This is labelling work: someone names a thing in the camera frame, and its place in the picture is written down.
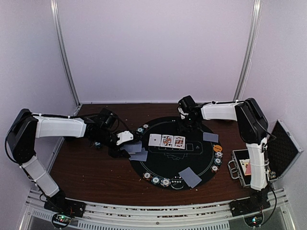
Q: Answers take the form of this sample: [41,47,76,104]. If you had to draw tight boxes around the blue-backed playing card deck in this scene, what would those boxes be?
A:
[120,142,142,154]

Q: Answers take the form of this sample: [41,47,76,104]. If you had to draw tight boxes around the dealt blue-backed card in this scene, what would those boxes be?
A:
[178,167,197,181]
[203,132,219,143]
[129,151,148,162]
[184,174,202,188]

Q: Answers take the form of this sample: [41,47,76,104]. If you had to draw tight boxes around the king of diamonds card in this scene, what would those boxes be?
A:
[172,136,186,149]

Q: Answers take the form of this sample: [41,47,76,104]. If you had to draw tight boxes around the single green blue poker chip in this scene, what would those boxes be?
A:
[137,127,144,133]

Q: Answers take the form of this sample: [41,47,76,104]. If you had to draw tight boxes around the queen of spades card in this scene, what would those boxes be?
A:
[161,135,174,148]

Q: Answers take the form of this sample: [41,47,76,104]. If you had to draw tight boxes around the ace of diamonds card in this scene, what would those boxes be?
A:
[148,134,162,147]

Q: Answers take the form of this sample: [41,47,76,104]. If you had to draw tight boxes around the orange big blind button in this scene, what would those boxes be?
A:
[213,145,223,152]

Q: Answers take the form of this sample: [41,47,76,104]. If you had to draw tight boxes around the white blue poker chip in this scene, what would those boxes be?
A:
[215,151,223,159]
[160,178,171,187]

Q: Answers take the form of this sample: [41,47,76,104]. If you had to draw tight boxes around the clear round dealer button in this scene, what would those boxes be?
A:
[170,176,185,190]

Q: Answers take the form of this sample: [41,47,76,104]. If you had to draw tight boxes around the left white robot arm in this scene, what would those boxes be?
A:
[4,108,135,213]

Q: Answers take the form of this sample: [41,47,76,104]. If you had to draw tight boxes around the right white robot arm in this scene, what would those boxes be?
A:
[177,95,270,212]

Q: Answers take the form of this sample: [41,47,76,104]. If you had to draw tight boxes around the round black poker mat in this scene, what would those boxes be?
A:
[130,116,220,184]

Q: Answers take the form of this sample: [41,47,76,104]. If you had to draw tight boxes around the red card deck in case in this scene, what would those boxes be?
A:
[239,159,251,176]

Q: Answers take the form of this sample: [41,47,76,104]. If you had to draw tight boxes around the aluminium poker chip case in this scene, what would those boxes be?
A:
[227,119,303,188]

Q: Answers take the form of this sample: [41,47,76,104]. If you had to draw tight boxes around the poker chips in case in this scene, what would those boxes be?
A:
[267,171,276,180]

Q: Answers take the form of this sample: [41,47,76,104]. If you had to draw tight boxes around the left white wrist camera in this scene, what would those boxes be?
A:
[117,130,134,146]

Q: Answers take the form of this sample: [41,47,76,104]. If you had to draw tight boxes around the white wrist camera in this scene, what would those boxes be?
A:
[117,130,134,146]
[177,107,189,120]

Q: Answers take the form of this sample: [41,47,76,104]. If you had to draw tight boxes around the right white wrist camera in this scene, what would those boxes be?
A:
[177,107,189,120]

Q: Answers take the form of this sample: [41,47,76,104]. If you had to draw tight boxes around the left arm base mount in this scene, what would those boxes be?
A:
[44,195,86,229]

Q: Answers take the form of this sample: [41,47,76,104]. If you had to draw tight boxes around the front aluminium rail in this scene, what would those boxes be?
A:
[17,189,298,230]

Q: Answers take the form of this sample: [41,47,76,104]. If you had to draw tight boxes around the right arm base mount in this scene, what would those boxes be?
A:
[229,197,271,228]

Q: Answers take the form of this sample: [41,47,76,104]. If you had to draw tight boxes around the right aluminium frame post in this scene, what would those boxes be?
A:
[233,0,262,101]

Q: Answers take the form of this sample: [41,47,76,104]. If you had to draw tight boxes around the aluminium frame post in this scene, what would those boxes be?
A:
[233,0,262,101]
[50,0,81,109]

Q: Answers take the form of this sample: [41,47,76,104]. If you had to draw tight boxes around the left aluminium frame post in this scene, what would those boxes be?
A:
[50,0,81,109]

